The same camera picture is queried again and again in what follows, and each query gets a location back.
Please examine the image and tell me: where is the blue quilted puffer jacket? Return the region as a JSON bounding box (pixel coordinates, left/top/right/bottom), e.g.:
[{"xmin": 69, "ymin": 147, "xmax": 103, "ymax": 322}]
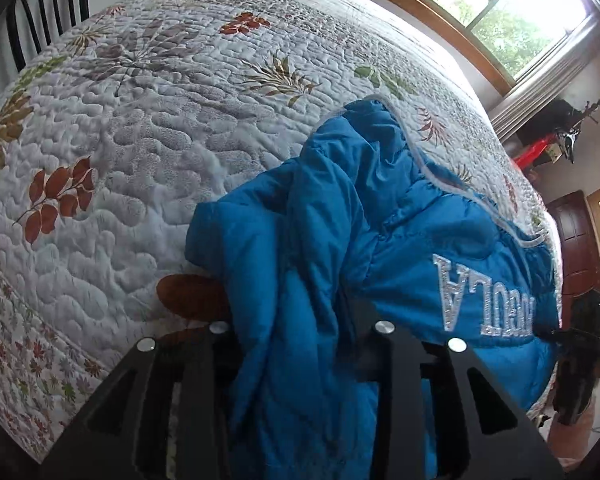
[{"xmin": 185, "ymin": 99, "xmax": 559, "ymax": 479}]

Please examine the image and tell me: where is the coat rack with clothes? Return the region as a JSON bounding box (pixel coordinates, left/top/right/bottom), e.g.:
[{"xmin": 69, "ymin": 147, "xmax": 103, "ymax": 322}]
[{"xmin": 513, "ymin": 98, "xmax": 600, "ymax": 171}]

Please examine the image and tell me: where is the pink cloth pile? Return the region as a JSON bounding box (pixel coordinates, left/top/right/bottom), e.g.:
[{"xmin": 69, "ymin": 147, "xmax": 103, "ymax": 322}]
[{"xmin": 547, "ymin": 398, "xmax": 596, "ymax": 470}]

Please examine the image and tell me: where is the dark wooden headboard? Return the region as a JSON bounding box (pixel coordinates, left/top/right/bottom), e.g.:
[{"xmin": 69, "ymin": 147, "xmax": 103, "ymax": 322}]
[{"xmin": 547, "ymin": 191, "xmax": 600, "ymax": 328}]

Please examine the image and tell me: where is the white window curtain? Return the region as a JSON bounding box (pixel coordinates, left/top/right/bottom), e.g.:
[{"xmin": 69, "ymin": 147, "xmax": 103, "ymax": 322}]
[{"xmin": 488, "ymin": 14, "xmax": 600, "ymax": 141}]

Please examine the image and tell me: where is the white floral quilted bedspread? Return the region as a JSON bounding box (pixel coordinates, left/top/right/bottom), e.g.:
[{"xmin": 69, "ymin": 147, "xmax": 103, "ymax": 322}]
[{"xmin": 0, "ymin": 0, "xmax": 562, "ymax": 462}]

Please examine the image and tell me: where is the black metal chair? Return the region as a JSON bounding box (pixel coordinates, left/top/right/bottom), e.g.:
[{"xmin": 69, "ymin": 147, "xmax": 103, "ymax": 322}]
[{"xmin": 4, "ymin": 0, "xmax": 91, "ymax": 70}]

